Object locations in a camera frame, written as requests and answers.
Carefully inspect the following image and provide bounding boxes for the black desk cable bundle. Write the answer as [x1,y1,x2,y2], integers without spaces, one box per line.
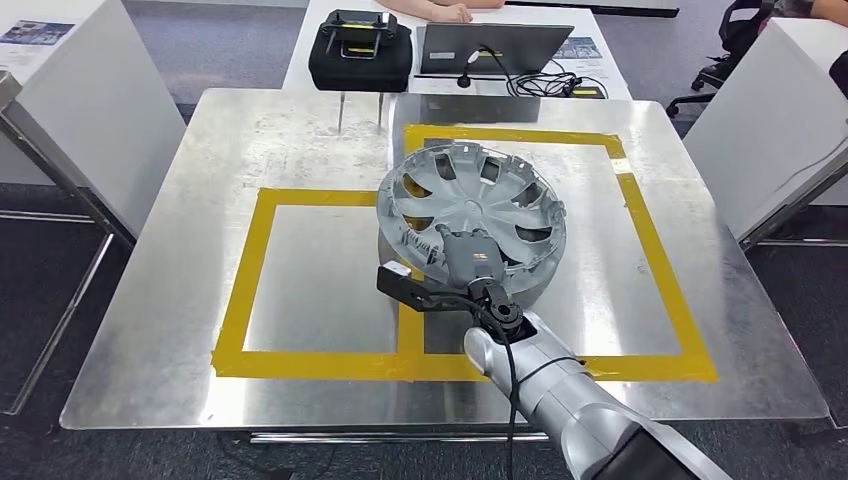
[455,42,584,99]

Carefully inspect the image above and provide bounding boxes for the dark grey laptop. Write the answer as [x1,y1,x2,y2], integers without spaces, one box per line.
[417,23,576,79]

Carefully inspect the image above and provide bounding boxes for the printed paper sheet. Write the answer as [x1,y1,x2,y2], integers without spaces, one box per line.
[553,36,605,63]
[0,19,76,46]

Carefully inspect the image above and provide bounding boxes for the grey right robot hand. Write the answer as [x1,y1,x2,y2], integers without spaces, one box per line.
[433,223,510,289]

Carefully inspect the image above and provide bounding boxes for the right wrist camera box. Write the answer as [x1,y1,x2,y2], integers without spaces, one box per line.
[376,260,465,314]

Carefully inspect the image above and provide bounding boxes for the white desk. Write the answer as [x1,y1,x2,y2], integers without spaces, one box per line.
[281,0,634,102]
[682,16,848,243]
[0,0,188,240]

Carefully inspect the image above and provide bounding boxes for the silver plastic hubcap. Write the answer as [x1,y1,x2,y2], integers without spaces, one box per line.
[376,140,569,311]

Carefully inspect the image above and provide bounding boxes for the person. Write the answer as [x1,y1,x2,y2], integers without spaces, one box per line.
[773,0,848,28]
[376,0,506,25]

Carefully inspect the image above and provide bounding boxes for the black carry case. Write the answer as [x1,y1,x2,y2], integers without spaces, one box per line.
[828,49,848,101]
[307,8,414,94]

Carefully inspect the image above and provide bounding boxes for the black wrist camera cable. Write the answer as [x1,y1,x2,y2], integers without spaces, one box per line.
[423,294,584,480]

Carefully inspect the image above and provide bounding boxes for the black office chair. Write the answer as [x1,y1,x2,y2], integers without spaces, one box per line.
[665,0,776,119]

